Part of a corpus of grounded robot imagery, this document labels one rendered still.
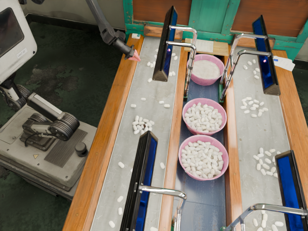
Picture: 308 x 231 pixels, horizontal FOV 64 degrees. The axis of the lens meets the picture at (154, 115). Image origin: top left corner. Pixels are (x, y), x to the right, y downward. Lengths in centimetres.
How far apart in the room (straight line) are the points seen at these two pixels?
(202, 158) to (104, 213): 58
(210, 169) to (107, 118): 64
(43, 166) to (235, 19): 166
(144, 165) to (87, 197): 44
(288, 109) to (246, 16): 72
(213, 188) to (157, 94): 67
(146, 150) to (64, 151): 90
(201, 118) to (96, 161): 66
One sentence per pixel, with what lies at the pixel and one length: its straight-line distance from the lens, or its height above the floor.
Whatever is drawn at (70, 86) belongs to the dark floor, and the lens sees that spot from 279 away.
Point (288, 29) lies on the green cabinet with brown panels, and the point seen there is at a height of 93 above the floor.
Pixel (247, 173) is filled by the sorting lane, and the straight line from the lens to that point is 141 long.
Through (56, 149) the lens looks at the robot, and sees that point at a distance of 177.
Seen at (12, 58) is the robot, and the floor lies 120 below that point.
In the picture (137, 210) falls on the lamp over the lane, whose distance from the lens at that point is 86.
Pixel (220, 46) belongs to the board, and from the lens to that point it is 201.
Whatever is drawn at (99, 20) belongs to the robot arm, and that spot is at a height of 109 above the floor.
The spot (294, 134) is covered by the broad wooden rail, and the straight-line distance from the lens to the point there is 163.
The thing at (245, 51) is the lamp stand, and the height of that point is 112.
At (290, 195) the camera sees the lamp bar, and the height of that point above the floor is 108.
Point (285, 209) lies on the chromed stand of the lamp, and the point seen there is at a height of 112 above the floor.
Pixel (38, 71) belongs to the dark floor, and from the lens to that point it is 309.
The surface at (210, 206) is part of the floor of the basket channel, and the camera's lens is 135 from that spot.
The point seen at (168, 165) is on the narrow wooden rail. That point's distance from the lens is 130.
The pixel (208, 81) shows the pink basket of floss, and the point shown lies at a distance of 175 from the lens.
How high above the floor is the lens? 193
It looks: 53 degrees down
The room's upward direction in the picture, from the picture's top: 3 degrees clockwise
